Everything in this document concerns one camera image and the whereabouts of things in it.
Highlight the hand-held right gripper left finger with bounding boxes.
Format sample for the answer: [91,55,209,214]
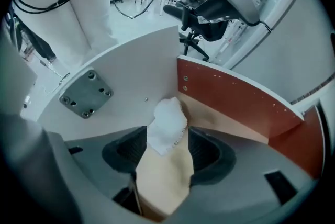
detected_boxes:
[64,126,148,199]

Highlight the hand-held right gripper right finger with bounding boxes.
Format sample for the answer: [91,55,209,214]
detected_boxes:
[167,126,315,224]

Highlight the white cloth piece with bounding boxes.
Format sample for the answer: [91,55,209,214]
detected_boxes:
[146,96,188,158]

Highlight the white drawer with brown inside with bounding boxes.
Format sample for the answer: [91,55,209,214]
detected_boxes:
[38,25,327,222]

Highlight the black office chair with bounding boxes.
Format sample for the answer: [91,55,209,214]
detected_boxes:
[163,0,271,61]

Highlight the person's white trousers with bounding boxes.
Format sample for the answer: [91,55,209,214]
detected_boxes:
[14,0,119,61]

